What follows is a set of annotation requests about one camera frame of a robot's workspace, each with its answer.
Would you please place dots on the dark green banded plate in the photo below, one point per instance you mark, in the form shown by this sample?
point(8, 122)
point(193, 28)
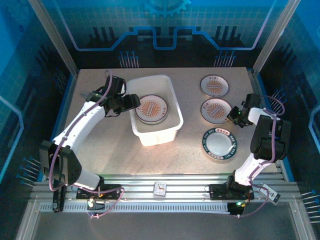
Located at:
point(220, 145)

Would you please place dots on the white plastic bin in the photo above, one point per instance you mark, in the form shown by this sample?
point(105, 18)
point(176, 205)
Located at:
point(155, 136)

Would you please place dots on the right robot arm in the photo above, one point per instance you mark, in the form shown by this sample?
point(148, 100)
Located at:
point(270, 140)

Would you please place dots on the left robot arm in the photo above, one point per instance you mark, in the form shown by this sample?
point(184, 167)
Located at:
point(75, 125)

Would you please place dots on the white tag device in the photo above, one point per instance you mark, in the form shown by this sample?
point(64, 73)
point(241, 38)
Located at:
point(270, 193)

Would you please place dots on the small white clock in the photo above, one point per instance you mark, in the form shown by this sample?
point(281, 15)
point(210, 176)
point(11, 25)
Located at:
point(160, 188)

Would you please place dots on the small black electronics board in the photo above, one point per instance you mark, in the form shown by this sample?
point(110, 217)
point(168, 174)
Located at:
point(236, 208)

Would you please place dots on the black handheld device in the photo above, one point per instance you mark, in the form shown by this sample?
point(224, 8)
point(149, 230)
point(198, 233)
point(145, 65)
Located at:
point(58, 202)

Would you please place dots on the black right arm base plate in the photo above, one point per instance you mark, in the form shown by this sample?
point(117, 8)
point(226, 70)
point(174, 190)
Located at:
point(217, 192)

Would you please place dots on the aluminium rail frame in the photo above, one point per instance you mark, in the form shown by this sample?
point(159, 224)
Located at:
point(187, 183)

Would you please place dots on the aluminium enclosure post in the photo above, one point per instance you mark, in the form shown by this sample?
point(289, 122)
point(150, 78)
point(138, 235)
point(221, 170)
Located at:
point(275, 35)
point(53, 37)

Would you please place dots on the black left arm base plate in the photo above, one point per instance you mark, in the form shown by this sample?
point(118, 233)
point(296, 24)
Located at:
point(111, 192)

